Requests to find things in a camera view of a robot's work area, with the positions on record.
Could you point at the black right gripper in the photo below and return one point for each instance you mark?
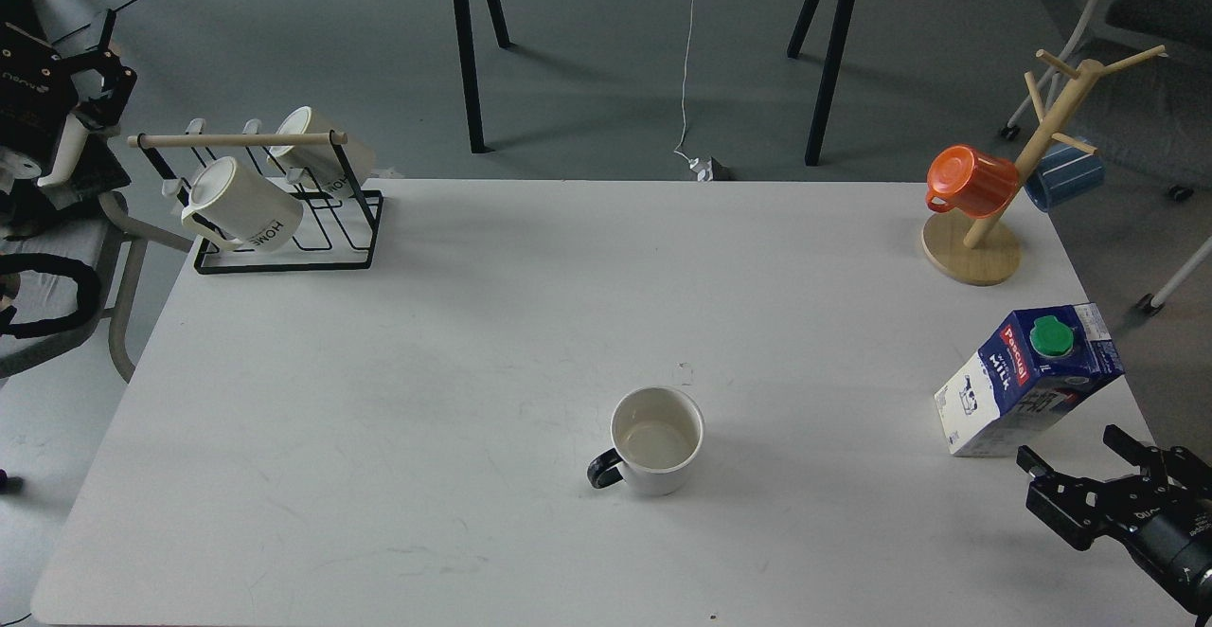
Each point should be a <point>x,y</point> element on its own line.
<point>1164,528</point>

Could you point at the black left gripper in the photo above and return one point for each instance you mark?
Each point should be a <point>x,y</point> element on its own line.
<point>37,93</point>

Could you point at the blue white milk carton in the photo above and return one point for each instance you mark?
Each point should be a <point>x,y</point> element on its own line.
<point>1036,366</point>

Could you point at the white mug black handle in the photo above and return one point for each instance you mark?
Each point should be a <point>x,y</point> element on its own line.
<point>656,434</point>

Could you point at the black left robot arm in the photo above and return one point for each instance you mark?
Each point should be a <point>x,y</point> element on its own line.
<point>59,112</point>

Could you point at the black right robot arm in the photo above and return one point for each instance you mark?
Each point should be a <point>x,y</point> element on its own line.
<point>1161,515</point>

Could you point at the blue cup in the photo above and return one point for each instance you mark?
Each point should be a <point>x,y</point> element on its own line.
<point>1064,173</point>

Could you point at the orange cup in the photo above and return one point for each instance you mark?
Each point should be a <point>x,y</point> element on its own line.
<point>963,178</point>

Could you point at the grey office chair left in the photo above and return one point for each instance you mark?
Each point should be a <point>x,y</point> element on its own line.
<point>72,254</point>

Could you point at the cream mug front on rack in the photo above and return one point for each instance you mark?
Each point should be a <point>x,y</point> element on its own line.
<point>238,209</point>

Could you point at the cream mug on rack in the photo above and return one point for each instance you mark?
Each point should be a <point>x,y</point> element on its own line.
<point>238,209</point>
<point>324,171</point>

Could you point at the cream mug rear on rack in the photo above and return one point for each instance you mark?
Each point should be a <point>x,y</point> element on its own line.
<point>324,171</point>

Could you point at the wooden mug tree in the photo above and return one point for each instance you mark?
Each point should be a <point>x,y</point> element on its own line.
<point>984,252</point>

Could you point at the black table legs left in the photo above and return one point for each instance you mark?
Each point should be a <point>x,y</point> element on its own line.
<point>469,76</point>

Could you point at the black table legs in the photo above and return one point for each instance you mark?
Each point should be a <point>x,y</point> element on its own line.
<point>469,76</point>
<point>841,22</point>

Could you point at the white chair right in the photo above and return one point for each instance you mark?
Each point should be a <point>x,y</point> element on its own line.
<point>1154,117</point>

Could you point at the white power plug adapter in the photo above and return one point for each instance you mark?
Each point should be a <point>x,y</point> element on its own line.
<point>708,169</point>

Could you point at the black table legs right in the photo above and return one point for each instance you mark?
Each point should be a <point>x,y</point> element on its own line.
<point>841,22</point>

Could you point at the black wire mug rack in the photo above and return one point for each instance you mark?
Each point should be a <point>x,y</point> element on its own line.
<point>333,235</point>

